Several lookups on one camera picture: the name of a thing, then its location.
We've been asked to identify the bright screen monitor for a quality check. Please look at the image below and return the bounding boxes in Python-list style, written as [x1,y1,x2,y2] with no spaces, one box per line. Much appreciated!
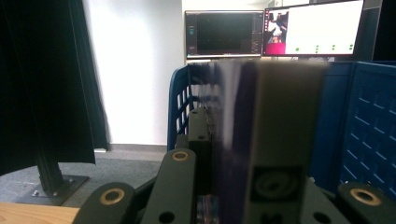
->
[262,0,365,58]

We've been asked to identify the purple glossy magazine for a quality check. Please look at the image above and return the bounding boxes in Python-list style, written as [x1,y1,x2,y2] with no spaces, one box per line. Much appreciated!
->
[195,60,329,224]

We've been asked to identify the dark screen monitor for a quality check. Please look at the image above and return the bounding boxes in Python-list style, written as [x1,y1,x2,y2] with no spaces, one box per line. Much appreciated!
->
[184,9,265,60]

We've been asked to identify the black curtain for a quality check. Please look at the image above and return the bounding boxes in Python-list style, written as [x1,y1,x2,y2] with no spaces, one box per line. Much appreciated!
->
[373,0,396,62]
[0,0,110,177]

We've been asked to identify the black metal stand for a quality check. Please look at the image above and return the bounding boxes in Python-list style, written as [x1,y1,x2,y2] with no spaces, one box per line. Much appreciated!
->
[16,151,91,207]

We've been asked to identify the blue plastic file rack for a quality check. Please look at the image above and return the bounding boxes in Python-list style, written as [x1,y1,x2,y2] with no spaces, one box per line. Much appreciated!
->
[167,60,396,201]

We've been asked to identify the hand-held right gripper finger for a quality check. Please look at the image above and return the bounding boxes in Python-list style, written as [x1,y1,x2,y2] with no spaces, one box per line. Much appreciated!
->
[188,106,215,196]

